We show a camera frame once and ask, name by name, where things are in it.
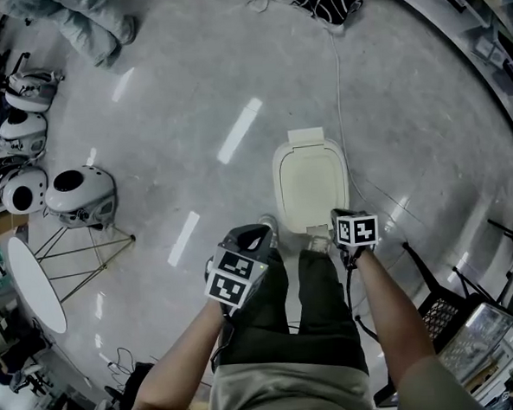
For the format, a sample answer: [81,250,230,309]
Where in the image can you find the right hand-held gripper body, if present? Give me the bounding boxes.
[330,205,381,261]

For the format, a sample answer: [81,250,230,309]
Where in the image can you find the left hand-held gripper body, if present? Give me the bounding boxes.
[200,222,278,319]

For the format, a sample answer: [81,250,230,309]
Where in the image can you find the person's right forearm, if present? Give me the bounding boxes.
[352,243,440,394]

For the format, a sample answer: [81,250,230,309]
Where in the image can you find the person's left forearm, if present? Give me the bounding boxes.
[126,296,236,410]

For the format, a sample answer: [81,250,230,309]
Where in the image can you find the person's right shoe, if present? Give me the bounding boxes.
[305,232,334,258]

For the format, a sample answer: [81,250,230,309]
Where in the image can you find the person's shoe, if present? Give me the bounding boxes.
[255,212,282,252]
[305,232,334,258]

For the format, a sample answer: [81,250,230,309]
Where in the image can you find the person's black trousers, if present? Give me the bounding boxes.
[204,240,371,382]

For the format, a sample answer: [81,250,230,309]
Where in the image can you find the person's left shoe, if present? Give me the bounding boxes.
[255,212,282,252]

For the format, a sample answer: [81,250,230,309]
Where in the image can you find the black folding chair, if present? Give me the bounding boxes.
[401,216,513,353]

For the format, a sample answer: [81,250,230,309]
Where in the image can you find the person's beige shirt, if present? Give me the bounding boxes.
[105,344,487,410]

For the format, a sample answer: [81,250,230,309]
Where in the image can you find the white robot helmets pile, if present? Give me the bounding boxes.
[42,163,120,232]

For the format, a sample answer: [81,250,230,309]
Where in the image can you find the white round table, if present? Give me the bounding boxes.
[5,223,143,338]

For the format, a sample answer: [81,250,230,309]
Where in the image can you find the white shelf unit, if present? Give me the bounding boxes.
[372,0,513,168]

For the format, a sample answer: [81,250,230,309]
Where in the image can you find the white dome backpack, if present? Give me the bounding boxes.
[0,109,49,158]
[3,68,67,116]
[0,165,51,217]

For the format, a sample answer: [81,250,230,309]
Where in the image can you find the row of clear storage bins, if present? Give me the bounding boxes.
[424,0,513,99]

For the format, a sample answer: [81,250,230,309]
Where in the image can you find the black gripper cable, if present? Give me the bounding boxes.
[343,253,379,343]
[208,317,238,369]

